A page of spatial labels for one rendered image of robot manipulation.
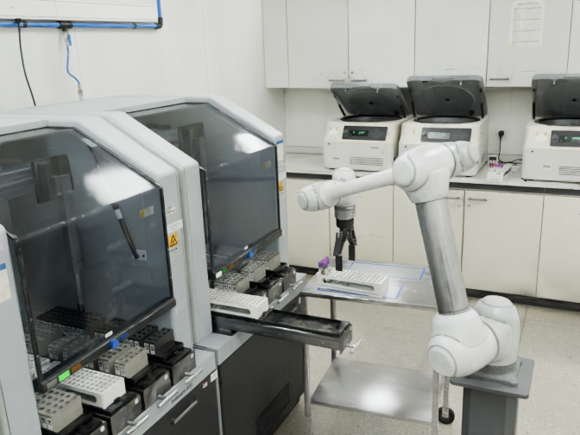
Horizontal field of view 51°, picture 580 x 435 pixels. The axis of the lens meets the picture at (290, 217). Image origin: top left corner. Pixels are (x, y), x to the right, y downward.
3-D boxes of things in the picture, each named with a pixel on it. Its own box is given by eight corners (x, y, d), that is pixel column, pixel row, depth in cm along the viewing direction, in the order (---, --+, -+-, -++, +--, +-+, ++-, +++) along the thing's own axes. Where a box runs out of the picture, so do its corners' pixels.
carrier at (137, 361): (143, 362, 205) (141, 347, 204) (148, 363, 205) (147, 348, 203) (121, 380, 195) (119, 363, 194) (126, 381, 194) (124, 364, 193)
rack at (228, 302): (193, 311, 249) (192, 296, 247) (207, 301, 257) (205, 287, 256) (257, 322, 236) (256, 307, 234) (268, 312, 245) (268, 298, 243)
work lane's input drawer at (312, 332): (185, 326, 250) (183, 305, 248) (204, 312, 262) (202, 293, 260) (351, 358, 220) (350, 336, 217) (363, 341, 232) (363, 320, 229)
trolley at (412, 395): (299, 452, 283) (293, 291, 260) (328, 400, 324) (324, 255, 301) (444, 484, 259) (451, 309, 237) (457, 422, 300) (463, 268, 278)
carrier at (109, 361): (128, 359, 208) (126, 343, 207) (133, 360, 207) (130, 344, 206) (104, 375, 198) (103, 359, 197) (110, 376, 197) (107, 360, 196)
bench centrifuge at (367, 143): (321, 169, 466) (319, 85, 448) (351, 155, 518) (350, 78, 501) (391, 174, 441) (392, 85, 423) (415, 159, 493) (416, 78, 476)
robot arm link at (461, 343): (504, 365, 199) (465, 391, 185) (463, 361, 212) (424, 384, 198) (456, 136, 195) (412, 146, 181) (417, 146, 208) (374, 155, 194)
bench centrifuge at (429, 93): (396, 174, 440) (397, 78, 421) (417, 159, 494) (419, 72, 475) (475, 179, 417) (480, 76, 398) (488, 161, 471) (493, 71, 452)
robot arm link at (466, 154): (438, 144, 216) (413, 149, 207) (481, 130, 201) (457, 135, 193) (447, 179, 216) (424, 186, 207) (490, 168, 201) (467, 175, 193)
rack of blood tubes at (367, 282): (316, 286, 263) (316, 274, 262) (325, 279, 272) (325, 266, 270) (381, 298, 249) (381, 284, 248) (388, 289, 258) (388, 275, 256)
